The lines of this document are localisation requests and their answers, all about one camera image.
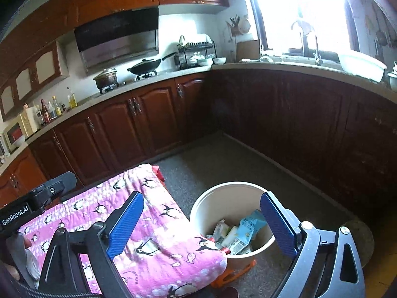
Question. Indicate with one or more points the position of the brown round stool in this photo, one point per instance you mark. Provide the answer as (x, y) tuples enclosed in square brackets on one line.
[(363, 239)]

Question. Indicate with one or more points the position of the yellow oil bottle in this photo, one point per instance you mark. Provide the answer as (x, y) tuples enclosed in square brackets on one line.
[(72, 99)]

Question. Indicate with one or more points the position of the kitchen window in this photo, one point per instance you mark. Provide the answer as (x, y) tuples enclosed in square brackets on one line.
[(294, 6)]

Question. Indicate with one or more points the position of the steel sink faucet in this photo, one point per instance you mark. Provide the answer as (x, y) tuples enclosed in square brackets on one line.
[(310, 37)]

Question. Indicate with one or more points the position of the cream microwave oven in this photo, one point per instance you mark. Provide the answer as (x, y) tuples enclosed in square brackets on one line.
[(14, 132)]

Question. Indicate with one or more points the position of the black wok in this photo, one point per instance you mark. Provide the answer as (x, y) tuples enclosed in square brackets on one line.
[(144, 65)]

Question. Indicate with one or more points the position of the gas stove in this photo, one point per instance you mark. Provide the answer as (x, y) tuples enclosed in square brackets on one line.
[(130, 80)]

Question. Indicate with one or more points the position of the wall utensil holder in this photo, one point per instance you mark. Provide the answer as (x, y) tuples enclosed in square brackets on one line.
[(240, 26)]

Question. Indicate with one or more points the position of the steel stockpot with lid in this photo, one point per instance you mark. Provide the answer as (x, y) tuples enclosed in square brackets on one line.
[(106, 79)]

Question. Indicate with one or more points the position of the orange plastic stool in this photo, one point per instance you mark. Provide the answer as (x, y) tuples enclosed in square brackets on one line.
[(235, 277)]

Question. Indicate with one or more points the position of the white plastic bucket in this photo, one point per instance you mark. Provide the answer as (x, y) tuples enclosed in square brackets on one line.
[(217, 201)]

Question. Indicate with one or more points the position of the red plastic stool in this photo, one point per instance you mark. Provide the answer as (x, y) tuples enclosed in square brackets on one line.
[(158, 173)]

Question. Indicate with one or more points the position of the teal paper packet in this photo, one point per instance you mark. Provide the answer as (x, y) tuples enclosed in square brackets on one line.
[(252, 223)]

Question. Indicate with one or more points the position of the wooden base cabinets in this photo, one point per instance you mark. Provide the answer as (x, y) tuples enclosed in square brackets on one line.
[(279, 124)]

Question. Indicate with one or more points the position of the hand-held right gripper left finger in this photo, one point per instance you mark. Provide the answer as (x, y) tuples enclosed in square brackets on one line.
[(124, 226)]

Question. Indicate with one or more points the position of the clear plastic wrapper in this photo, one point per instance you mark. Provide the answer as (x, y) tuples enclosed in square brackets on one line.
[(219, 228)]

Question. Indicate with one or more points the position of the grey kitchen countertop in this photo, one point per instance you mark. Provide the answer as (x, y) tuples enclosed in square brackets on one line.
[(186, 71)]

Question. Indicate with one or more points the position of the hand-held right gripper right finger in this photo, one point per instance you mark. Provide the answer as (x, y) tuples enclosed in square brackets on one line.
[(277, 226)]

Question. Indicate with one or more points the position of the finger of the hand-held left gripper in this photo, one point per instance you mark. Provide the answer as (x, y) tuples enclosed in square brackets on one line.
[(57, 185)]

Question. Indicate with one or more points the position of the glass door wall cabinet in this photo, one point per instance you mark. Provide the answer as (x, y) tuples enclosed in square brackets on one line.
[(43, 65)]

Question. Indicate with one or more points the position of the white enamel bowl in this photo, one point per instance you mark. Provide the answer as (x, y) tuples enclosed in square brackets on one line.
[(393, 79)]

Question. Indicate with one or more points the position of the white paper towel roll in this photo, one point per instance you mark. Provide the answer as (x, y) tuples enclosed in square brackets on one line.
[(30, 121)]

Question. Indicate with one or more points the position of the large white basin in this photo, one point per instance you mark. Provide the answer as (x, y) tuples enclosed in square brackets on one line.
[(363, 66)]

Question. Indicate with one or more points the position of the clear capped bottle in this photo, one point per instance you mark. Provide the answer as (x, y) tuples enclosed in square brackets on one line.
[(56, 108)]

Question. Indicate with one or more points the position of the black range hood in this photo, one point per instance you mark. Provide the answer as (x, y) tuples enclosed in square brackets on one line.
[(118, 34)]

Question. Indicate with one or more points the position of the black dish rack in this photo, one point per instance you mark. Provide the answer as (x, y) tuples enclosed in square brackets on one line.
[(195, 49)]

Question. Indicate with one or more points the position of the dark seasoning bottle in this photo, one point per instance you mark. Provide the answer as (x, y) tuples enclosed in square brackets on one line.
[(39, 116)]

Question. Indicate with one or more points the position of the brown sauce bottle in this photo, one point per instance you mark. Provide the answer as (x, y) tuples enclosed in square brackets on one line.
[(45, 113)]

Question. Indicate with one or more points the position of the pink penguin print blanket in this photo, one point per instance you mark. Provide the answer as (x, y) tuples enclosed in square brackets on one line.
[(161, 242)]

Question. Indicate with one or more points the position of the wooden cutting board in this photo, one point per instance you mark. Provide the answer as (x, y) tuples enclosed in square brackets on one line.
[(248, 51)]

